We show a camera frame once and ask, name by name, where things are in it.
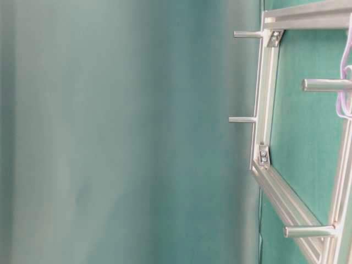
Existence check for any middle far steel shaft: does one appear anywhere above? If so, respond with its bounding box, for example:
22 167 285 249
228 117 256 124

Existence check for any upper far steel shaft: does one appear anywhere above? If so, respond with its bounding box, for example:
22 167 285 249
233 31 263 39

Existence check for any steel shaft with rubber band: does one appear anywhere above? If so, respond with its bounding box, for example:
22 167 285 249
302 79 352 92

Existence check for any lower near steel shaft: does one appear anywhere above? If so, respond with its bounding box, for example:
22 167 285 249
283 225 336 238

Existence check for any green table cloth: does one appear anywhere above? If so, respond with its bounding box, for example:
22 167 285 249
258 0 352 264

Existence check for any pale purple rubber band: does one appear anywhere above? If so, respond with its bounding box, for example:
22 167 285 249
335 25 351 120

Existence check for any square aluminium extrusion frame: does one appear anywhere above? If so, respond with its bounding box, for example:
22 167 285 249
250 1 351 263

